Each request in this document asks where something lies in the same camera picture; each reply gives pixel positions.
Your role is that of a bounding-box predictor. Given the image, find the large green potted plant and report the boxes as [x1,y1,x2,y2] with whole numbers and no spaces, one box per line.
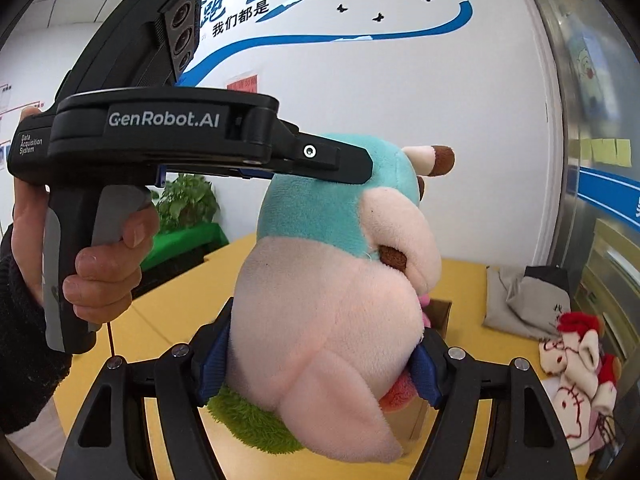
[157,174,221,233]

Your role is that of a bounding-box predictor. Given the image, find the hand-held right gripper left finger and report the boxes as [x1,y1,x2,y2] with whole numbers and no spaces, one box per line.
[57,297,236,480]

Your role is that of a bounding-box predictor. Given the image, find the person's left hand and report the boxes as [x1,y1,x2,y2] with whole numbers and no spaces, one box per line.
[11,105,161,323]

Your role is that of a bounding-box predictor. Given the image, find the black cloth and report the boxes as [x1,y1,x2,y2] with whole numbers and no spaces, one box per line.
[524,266,571,283]

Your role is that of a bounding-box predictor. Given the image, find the blue door banner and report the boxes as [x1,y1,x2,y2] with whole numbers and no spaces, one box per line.
[577,167,640,226]

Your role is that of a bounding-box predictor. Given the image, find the black cable with plug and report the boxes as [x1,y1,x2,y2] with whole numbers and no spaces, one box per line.
[592,407,626,448]

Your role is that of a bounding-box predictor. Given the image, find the cream and red plush doll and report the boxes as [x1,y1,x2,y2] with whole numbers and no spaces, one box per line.
[539,311,621,466]

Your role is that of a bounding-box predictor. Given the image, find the pink and teal cow plush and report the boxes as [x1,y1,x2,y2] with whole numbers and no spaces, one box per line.
[207,132,457,465]

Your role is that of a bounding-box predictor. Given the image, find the green table cloth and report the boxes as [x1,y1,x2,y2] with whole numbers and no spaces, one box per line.
[140,222,230,286]

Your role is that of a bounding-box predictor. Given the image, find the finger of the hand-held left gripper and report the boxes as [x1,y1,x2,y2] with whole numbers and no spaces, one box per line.
[270,119,375,186]

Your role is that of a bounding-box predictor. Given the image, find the yellow sticky notes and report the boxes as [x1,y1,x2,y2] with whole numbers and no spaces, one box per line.
[580,137,633,167]

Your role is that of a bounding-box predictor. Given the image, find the grey cloth bag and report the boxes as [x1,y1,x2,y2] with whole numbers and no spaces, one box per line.
[482,265,576,342]

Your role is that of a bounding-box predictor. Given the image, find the cartoon door poster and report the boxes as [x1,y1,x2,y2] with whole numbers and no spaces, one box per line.
[567,35,601,96]

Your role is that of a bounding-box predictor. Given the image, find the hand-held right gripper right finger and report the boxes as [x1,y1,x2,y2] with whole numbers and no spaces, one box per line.
[407,332,593,480]

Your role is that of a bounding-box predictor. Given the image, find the cardboard box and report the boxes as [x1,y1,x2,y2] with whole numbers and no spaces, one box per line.
[387,297,454,442]

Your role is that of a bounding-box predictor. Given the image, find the blue ribbon wall decal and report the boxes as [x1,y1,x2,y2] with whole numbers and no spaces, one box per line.
[180,0,473,86]

